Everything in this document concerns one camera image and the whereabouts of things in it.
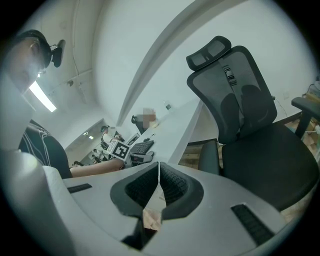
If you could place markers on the small black office chair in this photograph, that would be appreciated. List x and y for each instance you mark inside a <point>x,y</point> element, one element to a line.
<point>139,123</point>

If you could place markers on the white wall socket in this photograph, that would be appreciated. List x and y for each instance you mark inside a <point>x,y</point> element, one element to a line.
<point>286,95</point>

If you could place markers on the black head-mounted camera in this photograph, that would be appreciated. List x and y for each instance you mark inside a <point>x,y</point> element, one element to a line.
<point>58,53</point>

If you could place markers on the person's head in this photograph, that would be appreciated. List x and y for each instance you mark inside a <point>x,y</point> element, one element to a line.
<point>22,65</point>

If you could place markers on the red potted plant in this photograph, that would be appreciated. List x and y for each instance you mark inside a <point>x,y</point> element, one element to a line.
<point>150,117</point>

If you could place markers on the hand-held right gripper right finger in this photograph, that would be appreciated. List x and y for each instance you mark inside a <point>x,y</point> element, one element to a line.
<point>212,220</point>

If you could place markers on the black mesh office chair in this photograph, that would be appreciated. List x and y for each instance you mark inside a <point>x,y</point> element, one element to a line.
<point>262,155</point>

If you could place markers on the black keyboard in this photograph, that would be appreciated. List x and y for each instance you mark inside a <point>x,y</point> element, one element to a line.
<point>142,147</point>

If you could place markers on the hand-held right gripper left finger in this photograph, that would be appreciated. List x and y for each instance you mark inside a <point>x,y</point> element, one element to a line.
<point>100,200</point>

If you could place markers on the person's black t-shirt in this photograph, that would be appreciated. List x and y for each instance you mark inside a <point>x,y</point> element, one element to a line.
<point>45,150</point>

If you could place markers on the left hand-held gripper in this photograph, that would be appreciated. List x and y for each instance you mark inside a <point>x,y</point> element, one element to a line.
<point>119,150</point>

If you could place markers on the person's left forearm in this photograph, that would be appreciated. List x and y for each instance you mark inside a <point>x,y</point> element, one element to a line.
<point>97,167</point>

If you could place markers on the ceiling tube light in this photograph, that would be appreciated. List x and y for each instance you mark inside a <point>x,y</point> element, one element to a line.
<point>42,96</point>

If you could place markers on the ceiling security camera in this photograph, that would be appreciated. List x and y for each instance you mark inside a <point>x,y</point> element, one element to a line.
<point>70,83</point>

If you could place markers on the small white table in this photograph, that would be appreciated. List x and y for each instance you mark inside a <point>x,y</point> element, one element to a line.
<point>133,138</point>

